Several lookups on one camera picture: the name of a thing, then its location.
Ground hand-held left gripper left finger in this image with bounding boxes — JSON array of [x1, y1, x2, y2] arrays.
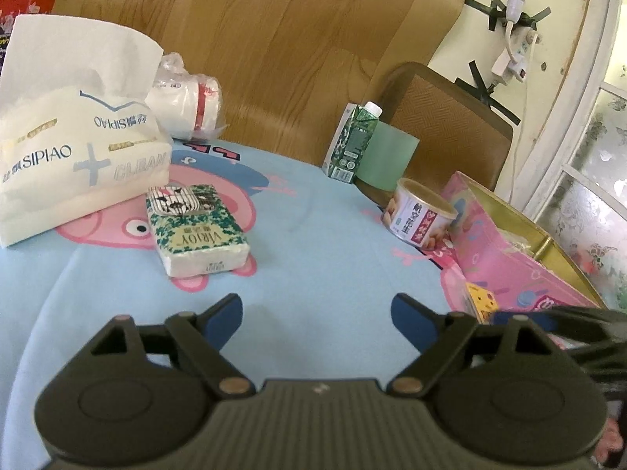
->
[[69, 294, 256, 398]]

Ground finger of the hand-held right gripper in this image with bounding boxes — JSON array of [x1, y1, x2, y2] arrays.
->
[[491, 305, 627, 348]]

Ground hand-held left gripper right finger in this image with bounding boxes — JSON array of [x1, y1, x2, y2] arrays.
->
[[389, 293, 569, 397]]

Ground small yellow packet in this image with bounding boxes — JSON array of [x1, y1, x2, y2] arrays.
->
[[464, 281, 500, 324]]

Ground pink gift bag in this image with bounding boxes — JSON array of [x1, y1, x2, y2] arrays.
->
[[438, 171, 611, 348]]

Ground green floral tissue pack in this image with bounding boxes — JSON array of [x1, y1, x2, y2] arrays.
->
[[153, 184, 250, 277]]

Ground blue cartoon printed tablecloth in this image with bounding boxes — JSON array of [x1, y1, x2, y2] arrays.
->
[[0, 137, 613, 470]]

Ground peanut can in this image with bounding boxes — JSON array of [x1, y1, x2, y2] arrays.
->
[[382, 177, 458, 246]]

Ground patterned earbuds case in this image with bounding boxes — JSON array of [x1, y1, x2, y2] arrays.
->
[[146, 183, 219, 216]]

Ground translucent green cup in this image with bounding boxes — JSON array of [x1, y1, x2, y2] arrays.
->
[[356, 121, 421, 192]]

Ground green drink carton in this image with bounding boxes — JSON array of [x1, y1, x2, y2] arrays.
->
[[322, 101, 382, 184]]

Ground brown woven chair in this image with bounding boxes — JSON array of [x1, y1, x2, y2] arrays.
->
[[353, 61, 514, 206]]

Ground plastic-wrapped paper cups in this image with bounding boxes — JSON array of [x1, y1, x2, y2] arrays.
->
[[144, 51, 228, 140]]

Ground large white tissue pack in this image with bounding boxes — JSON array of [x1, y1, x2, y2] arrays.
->
[[0, 14, 173, 248]]

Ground black tape strips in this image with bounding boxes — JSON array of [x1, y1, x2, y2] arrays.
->
[[455, 61, 521, 125], [465, 0, 552, 30]]

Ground white power strip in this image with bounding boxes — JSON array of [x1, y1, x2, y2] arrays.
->
[[491, 24, 540, 81]]

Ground red box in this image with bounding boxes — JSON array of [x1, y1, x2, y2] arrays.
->
[[0, 0, 57, 74]]

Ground white window frame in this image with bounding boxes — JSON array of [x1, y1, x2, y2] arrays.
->
[[495, 0, 627, 314]]

